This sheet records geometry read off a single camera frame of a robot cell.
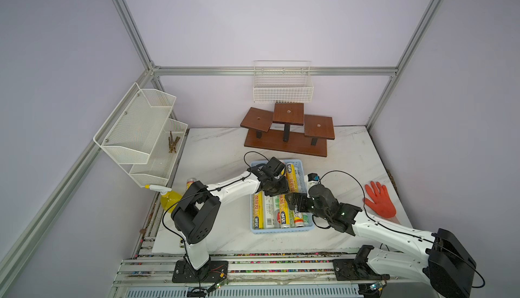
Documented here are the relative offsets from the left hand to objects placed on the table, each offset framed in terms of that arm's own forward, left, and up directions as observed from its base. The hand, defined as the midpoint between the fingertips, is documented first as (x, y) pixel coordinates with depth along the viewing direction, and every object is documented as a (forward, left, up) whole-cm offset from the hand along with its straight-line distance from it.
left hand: (286, 192), depth 87 cm
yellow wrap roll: (+7, -3, +1) cm, 7 cm away
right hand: (-4, -3, +2) cm, 6 cm away
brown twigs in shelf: (+22, +54, +7) cm, 59 cm away
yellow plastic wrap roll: (-7, +12, -4) cm, 14 cm away
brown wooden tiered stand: (+36, -3, +3) cm, 36 cm away
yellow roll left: (-12, -4, 0) cm, 13 cm away
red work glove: (-4, -44, -6) cm, 44 cm away
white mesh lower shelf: (-1, +50, +17) cm, 53 cm away
